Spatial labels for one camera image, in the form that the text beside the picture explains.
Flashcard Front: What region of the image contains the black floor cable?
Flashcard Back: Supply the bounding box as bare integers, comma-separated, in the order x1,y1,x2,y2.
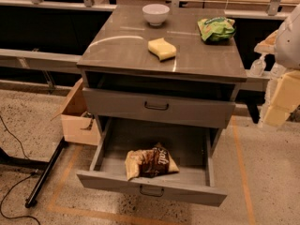
0,115,41,225

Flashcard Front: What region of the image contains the open grey lower drawer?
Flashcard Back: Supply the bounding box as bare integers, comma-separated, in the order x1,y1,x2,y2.
77,118,227,206

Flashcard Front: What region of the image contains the closed grey upper drawer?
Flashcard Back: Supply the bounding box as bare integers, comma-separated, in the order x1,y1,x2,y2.
82,88,235,128

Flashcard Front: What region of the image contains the black metal leg bar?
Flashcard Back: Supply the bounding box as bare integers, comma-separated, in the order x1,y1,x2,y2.
25,138,68,208

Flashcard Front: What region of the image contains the brown chip bag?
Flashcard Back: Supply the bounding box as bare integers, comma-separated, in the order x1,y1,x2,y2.
125,143,179,180

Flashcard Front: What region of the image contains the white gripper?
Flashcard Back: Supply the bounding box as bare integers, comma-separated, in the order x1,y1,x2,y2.
254,31,300,127

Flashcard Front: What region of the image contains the clear pump bottle left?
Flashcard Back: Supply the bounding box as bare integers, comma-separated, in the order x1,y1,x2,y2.
249,53,266,77

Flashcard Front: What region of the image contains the clear pump bottle right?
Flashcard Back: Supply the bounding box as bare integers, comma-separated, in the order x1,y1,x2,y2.
270,63,286,78

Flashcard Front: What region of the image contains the cardboard box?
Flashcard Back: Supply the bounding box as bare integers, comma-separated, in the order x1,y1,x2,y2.
53,79,100,145

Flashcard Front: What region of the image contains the yellow sponge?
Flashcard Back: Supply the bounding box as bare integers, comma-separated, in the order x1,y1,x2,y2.
148,37,176,61

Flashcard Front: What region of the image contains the clear pump bottle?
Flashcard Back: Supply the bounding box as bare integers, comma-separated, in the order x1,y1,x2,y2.
249,53,266,77
270,63,286,78

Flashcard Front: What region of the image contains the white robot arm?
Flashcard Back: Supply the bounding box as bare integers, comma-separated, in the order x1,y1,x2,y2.
254,5,300,128

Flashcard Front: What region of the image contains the grey drawer cabinet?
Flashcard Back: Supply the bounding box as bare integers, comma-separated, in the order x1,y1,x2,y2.
78,6,247,144

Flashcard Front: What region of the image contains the green chip bag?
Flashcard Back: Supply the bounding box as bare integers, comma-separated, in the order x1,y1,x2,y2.
197,17,236,42

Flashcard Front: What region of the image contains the white bowl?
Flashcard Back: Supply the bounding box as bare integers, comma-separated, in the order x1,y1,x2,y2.
142,4,170,26

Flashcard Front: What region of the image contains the grey metal shelf rail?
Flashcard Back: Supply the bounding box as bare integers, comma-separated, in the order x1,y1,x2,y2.
0,49,81,74

